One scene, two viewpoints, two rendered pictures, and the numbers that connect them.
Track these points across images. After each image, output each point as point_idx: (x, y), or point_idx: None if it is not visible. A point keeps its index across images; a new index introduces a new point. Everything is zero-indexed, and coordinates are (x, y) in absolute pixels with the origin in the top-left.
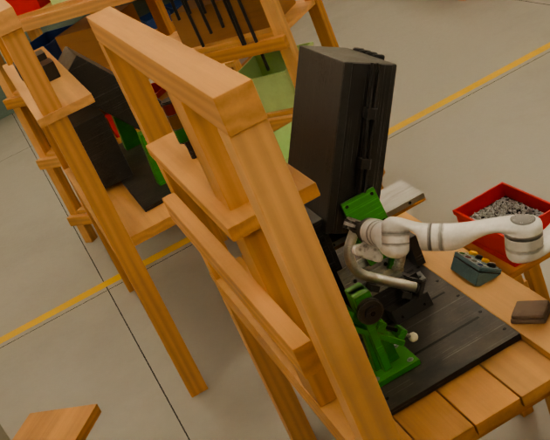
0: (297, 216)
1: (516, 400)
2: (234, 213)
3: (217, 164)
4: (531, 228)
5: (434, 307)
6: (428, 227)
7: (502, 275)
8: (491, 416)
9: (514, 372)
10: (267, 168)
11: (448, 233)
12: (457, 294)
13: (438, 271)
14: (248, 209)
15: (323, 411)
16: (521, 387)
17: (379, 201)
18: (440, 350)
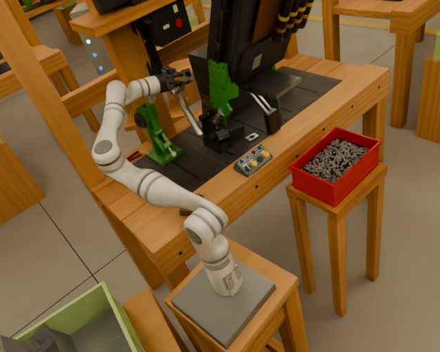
0: None
1: (119, 219)
2: (85, 16)
3: None
4: (92, 155)
5: (216, 155)
6: (107, 103)
7: (245, 178)
8: (111, 211)
9: (144, 212)
10: None
11: (103, 115)
12: (228, 162)
13: (258, 144)
14: (84, 19)
15: (144, 142)
16: (130, 218)
17: (225, 75)
18: (171, 171)
